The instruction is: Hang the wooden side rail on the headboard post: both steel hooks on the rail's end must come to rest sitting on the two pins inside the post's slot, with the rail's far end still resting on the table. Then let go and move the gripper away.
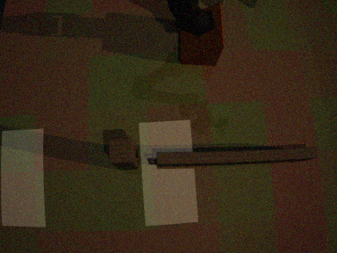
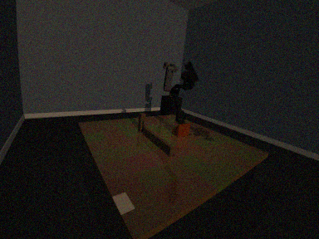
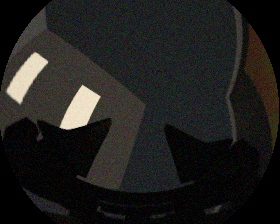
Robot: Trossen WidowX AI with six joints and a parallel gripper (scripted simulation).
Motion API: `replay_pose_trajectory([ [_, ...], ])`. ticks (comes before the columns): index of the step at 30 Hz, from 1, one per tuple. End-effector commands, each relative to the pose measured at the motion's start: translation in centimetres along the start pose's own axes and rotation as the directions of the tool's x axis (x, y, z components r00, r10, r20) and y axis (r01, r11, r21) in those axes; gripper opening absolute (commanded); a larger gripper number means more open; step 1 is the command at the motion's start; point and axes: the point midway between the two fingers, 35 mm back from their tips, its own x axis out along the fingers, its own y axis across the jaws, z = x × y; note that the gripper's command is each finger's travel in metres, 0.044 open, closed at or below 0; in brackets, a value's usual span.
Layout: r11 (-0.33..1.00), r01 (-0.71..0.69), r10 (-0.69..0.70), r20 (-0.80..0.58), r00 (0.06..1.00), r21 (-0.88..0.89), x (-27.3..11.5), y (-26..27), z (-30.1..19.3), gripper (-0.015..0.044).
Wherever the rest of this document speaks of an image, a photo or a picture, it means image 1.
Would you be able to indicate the brown wooden plank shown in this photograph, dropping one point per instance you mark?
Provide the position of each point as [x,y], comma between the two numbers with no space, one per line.
[220,158]

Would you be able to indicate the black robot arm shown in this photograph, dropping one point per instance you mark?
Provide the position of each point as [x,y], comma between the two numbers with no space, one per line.
[188,14]

